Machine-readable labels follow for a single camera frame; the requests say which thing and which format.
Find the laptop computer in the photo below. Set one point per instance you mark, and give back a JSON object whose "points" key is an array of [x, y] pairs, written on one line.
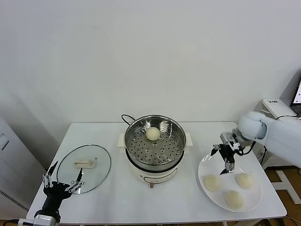
{"points": [[296, 94]]}

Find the white round plate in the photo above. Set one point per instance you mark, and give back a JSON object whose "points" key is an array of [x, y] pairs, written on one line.
{"points": [[249, 200]]}

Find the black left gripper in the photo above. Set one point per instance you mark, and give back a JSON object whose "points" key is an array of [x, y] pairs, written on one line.
{"points": [[55, 193]]}

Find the white side desk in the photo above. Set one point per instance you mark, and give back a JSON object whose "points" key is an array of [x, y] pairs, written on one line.
{"points": [[279, 108]]}

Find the white desk base frame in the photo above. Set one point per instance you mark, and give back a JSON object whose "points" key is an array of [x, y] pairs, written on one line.
{"points": [[282, 181]]}

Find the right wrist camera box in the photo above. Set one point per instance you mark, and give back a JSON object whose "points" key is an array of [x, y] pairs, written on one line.
{"points": [[229, 139]]}

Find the white cabinet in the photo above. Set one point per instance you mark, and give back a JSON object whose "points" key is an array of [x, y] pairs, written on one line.
{"points": [[14, 169]]}

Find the perforated steel steamer basket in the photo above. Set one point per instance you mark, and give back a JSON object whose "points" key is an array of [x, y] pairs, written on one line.
{"points": [[131, 134]]}

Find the cream electric cooker pot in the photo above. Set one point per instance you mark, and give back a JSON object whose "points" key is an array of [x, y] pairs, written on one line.
{"points": [[160, 176]]}

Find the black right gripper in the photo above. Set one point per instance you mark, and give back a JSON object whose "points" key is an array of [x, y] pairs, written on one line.
{"points": [[228, 154]]}

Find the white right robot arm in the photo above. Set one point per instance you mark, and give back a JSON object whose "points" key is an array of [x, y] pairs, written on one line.
{"points": [[282, 141]]}

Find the white steamed baozi bun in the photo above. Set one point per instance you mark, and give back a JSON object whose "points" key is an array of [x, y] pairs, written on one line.
{"points": [[212, 183], [245, 180], [234, 199], [152, 134]]}

